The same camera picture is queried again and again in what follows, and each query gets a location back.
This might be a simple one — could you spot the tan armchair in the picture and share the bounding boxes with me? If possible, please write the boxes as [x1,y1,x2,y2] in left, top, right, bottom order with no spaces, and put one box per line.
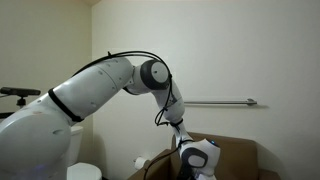
[127,131,282,180]

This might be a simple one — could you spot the metal towel bar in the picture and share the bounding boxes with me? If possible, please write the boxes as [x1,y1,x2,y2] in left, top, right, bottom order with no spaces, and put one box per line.
[183,97,259,107]

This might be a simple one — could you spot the white toilet paper roll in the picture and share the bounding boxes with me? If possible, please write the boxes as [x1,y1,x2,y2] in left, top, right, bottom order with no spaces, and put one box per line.
[133,156,150,171]

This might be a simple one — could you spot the black camera on tripod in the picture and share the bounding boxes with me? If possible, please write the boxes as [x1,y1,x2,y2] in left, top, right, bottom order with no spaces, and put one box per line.
[0,86,42,108]

